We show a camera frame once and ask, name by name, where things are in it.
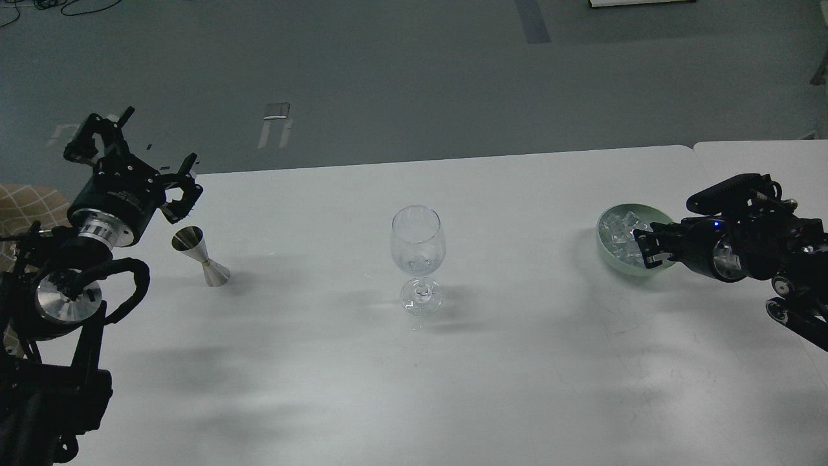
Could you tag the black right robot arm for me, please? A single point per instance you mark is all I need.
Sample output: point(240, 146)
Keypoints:
point(744, 228)

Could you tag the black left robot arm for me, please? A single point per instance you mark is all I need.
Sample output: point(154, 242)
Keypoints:
point(65, 287)

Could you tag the steel cocktail jigger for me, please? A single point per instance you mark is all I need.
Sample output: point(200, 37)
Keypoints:
point(190, 241)

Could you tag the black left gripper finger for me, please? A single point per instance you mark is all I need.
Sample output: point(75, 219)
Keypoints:
point(100, 144)
point(184, 179)

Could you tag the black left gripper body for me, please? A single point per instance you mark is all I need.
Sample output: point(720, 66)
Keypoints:
point(115, 208)

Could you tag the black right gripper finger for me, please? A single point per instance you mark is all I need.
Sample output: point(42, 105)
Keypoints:
point(657, 246)

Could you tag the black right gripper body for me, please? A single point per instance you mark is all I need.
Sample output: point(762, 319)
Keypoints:
point(703, 246)

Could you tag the white board edge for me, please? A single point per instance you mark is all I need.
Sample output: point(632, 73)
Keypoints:
point(625, 3)

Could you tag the clear ice cubes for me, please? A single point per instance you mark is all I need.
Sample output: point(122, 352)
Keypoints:
point(615, 231)

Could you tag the green bowl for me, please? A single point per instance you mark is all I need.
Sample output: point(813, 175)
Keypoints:
point(650, 215)

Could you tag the clear wine glass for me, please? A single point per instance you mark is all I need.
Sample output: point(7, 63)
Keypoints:
point(418, 248)

